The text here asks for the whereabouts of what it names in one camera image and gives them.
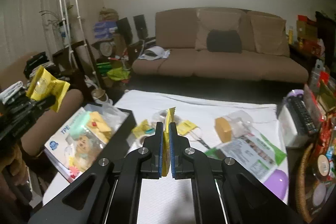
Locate yellow snack packet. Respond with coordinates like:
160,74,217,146
162,107,175,177
26,66,70,113

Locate purple plastic bowl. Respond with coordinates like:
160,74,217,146
264,169,289,201

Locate brown armchair arm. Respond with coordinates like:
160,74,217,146
1,52,84,156

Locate green white leaflet package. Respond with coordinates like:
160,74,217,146
206,134,286,182

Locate white TPE product box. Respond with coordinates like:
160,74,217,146
44,107,106,184

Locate wicker basket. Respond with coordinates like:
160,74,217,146
295,142,318,223

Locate small yellow packet left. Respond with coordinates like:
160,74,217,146
131,119,155,139

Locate small yellow packet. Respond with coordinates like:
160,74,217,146
131,119,155,139
177,120,198,136

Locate yellow snack bag in box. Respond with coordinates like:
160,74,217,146
87,111,113,144

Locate clear jar orange lid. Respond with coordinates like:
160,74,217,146
214,110,253,143

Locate white coat stand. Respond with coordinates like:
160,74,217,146
59,0,105,96

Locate black remote control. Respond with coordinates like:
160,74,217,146
287,96,318,136

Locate green plastic bag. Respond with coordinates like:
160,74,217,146
106,67,130,81

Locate blue stacked boxes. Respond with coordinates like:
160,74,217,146
93,20,117,40

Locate brown sofa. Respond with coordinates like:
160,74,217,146
132,7,309,84

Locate white clothing on sofa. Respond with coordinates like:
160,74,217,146
138,46,170,61

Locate black cushion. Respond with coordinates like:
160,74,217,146
206,30,242,53

